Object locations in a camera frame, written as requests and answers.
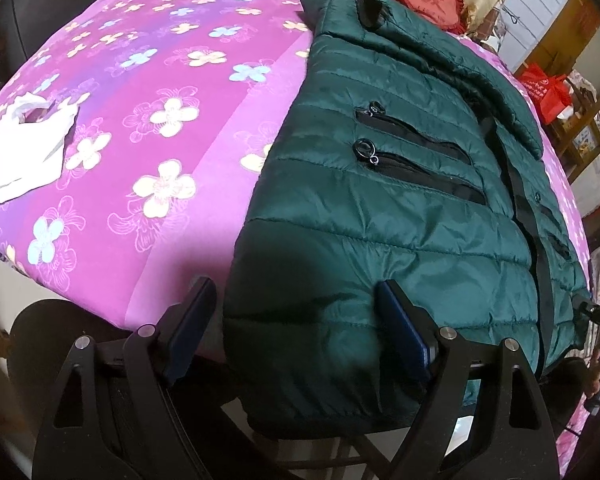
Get red shopping bag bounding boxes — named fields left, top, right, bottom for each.
left=517, top=62, right=573, bottom=123

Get dark chair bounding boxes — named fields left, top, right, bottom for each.
left=5, top=0, right=126, bottom=76

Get wooden shelf rack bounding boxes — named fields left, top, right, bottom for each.
left=550, top=95, right=600, bottom=181

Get green puffer jacket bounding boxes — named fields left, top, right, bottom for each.
left=222, top=0, right=592, bottom=428

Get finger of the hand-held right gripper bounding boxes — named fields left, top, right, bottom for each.
left=572, top=294, right=600, bottom=327

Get black round stool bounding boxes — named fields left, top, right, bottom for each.
left=7, top=299, right=106, bottom=361

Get pink floral bed blanket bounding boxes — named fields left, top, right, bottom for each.
left=0, top=0, right=597, bottom=480

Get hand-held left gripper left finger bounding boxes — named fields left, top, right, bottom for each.
left=31, top=276, right=218, bottom=480

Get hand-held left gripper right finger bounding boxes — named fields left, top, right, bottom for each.
left=376, top=280, right=557, bottom=480

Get wooden door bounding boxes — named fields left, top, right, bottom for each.
left=515, top=0, right=600, bottom=73

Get white plastic bag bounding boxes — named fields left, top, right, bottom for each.
left=0, top=91, right=83, bottom=213

